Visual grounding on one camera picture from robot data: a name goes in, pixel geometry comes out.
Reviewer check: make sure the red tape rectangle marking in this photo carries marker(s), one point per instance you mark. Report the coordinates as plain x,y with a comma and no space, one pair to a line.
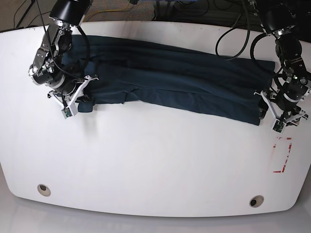
280,154

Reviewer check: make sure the table cable grommet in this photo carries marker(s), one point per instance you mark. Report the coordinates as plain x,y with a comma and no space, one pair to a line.
256,201
44,190

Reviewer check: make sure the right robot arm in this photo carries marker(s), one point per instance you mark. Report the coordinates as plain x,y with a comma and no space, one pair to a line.
47,67

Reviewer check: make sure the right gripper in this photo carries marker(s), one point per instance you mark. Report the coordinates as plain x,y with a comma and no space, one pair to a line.
67,88

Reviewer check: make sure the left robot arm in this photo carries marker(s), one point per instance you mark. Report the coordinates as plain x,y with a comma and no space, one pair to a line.
287,21

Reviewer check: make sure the left table cable grommet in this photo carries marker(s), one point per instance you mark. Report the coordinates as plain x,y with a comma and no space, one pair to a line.
44,190

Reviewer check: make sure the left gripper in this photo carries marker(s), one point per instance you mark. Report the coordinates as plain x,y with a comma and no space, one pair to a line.
284,102

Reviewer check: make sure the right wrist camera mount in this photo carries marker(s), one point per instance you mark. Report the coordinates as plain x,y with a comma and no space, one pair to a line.
69,108

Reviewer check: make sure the right table cable grommet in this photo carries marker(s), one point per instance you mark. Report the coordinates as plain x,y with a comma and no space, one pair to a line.
256,201

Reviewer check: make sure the dark teal t-shirt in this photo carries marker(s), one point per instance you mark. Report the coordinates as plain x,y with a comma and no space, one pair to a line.
131,70

